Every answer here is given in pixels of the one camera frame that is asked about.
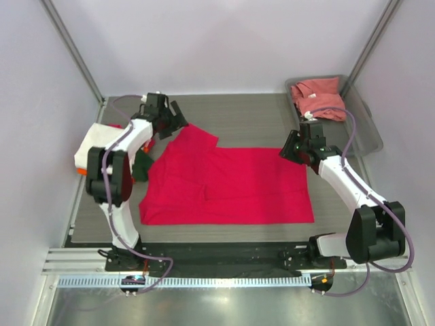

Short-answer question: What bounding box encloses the red t-shirt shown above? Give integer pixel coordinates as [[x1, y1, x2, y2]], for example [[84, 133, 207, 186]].
[[139, 125, 315, 225]]

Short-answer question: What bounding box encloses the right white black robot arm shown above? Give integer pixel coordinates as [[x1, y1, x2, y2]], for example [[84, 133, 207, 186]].
[[279, 120, 406, 269]]

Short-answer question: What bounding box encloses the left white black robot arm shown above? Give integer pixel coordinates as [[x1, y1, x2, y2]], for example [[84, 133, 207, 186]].
[[86, 92, 188, 271]]

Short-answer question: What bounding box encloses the folded dark green t-shirt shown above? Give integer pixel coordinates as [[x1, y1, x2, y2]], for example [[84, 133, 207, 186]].
[[132, 149, 154, 182]]

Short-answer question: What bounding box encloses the grey plastic tray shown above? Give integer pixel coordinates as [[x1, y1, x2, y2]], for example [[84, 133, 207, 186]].
[[284, 73, 384, 159]]

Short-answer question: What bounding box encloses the salmon pink t-shirt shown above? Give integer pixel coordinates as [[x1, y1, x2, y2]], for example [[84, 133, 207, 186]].
[[290, 77, 347, 122]]

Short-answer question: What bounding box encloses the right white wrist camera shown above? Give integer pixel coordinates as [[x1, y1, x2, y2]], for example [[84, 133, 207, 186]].
[[302, 111, 319, 124]]

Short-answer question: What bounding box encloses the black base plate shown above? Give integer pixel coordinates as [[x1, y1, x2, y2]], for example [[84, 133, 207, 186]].
[[97, 242, 347, 278]]

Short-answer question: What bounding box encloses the left aluminium corner post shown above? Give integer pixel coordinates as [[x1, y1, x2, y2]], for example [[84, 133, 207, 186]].
[[39, 0, 105, 105]]

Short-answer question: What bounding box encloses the aluminium corner post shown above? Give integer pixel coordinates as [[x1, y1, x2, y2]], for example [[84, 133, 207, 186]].
[[341, 0, 403, 96], [39, 0, 105, 105]]

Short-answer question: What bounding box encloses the slotted cable duct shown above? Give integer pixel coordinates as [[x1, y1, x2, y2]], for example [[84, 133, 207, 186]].
[[57, 274, 311, 289]]

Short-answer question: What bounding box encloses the right aluminium corner post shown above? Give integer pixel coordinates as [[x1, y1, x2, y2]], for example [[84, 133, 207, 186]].
[[341, 0, 403, 96]]

